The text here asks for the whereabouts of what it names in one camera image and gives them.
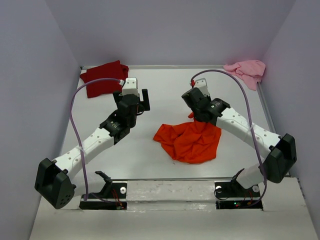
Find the pink t-shirt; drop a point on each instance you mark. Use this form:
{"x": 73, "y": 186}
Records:
{"x": 249, "y": 71}

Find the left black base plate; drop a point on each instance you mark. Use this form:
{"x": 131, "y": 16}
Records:
{"x": 112, "y": 198}

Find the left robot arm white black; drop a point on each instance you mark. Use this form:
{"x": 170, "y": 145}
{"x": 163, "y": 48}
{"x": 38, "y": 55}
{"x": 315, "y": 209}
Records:
{"x": 54, "y": 178}

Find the back aluminium rail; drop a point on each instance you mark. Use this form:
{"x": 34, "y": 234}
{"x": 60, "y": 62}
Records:
{"x": 146, "y": 67}

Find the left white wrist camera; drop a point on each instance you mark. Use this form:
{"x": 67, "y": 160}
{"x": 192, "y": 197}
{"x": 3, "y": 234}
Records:
{"x": 130, "y": 86}

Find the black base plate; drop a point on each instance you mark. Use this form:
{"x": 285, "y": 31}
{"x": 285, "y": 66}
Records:
{"x": 229, "y": 198}
{"x": 112, "y": 198}

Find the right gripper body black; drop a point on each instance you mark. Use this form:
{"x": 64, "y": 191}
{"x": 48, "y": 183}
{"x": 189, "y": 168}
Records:
{"x": 196, "y": 116}

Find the front aluminium rail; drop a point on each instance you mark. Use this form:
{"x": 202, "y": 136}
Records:
{"x": 219, "y": 179}

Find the aluminium rail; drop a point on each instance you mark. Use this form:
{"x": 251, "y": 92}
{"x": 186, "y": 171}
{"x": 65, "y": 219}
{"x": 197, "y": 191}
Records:
{"x": 146, "y": 67}
{"x": 219, "y": 179}
{"x": 265, "y": 108}

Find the orange t-shirt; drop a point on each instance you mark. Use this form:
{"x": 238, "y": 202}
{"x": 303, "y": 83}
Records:
{"x": 191, "y": 142}

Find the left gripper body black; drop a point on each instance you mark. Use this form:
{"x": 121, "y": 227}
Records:
{"x": 140, "y": 109}

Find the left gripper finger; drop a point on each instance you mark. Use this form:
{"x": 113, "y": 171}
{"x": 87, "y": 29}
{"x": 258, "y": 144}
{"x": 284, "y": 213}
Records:
{"x": 116, "y": 96}
{"x": 146, "y": 102}

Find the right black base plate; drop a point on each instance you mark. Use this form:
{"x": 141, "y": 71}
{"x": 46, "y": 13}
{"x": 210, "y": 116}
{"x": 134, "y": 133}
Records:
{"x": 229, "y": 198}

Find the folded dark red t-shirt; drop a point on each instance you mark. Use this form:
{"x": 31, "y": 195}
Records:
{"x": 111, "y": 70}

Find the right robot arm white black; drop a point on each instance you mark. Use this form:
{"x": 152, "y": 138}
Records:
{"x": 276, "y": 153}

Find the right aluminium rail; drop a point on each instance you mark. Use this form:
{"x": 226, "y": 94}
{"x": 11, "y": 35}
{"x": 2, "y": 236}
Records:
{"x": 265, "y": 108}

